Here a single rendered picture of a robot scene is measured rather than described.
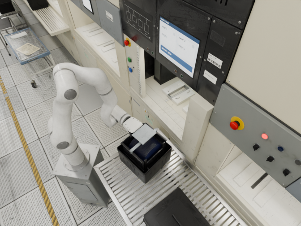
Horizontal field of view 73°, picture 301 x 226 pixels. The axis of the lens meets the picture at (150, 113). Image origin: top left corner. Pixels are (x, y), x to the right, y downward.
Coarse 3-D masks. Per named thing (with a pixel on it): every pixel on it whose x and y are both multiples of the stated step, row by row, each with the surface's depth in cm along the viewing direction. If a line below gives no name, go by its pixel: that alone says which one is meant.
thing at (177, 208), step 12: (180, 192) 127; (156, 204) 123; (168, 204) 123; (180, 204) 123; (192, 204) 123; (144, 216) 119; (156, 216) 119; (168, 216) 119; (180, 216) 119; (192, 216) 119
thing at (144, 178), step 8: (120, 144) 142; (168, 144) 141; (120, 152) 139; (168, 152) 140; (128, 160) 136; (160, 160) 136; (168, 160) 151; (136, 168) 132; (152, 168) 133; (160, 168) 147; (144, 176) 131; (152, 176) 143
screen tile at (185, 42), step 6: (180, 36) 97; (180, 42) 99; (186, 42) 95; (180, 48) 101; (192, 48) 94; (180, 54) 103; (186, 54) 99; (192, 54) 96; (186, 60) 101; (192, 60) 98
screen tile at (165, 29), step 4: (164, 28) 104; (168, 28) 101; (164, 32) 105; (168, 32) 103; (172, 32) 100; (172, 36) 102; (164, 40) 109; (168, 40) 106; (172, 40) 103; (164, 44) 110; (168, 44) 107; (172, 44) 105; (172, 48) 106
